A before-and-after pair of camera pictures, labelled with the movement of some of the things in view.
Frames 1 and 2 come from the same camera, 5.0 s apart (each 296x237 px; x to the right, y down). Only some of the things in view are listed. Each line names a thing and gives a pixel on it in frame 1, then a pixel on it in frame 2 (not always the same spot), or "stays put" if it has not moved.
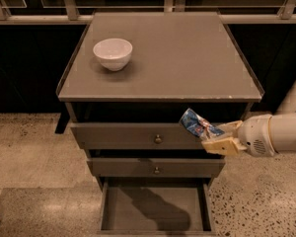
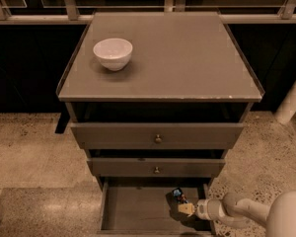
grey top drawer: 132,136 stays put
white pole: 295,96 stays put
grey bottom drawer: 156,208 stays put
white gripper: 255,134 → 201,209
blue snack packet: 198,125 → 177,195
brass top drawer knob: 158,139 stays put
